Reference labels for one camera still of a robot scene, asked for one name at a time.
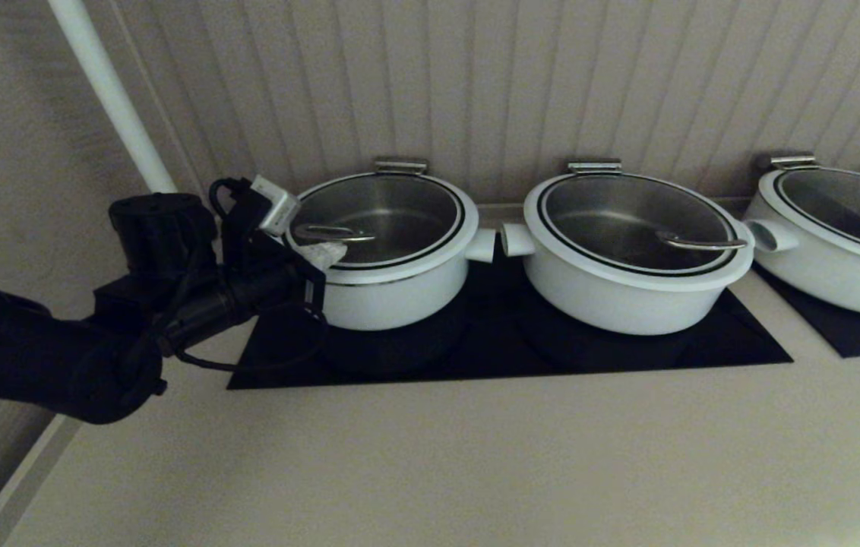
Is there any small black glass cooktop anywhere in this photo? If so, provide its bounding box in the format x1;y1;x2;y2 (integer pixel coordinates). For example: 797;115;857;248
751;262;860;359

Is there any black left wrist camera cable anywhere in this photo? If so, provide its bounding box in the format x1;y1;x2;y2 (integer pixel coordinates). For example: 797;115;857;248
208;177;252;229

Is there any black looping left gripper cable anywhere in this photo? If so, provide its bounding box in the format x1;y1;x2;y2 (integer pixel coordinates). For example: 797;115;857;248
172;304;329;373

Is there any white round pole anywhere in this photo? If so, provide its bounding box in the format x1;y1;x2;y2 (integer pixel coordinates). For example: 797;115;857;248
46;0;179;195

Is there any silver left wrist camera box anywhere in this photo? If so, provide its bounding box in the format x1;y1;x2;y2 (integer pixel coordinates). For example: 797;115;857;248
248;175;302;237

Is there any white pot with steel inside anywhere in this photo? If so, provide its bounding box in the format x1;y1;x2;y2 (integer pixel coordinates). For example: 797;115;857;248
500;220;755;337
741;190;860;319

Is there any wide black glass cooktop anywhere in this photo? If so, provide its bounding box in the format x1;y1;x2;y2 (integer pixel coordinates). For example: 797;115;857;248
227;251;792;390

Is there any white pot with open handles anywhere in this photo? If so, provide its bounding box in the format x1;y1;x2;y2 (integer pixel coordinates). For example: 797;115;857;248
316;228;497;332

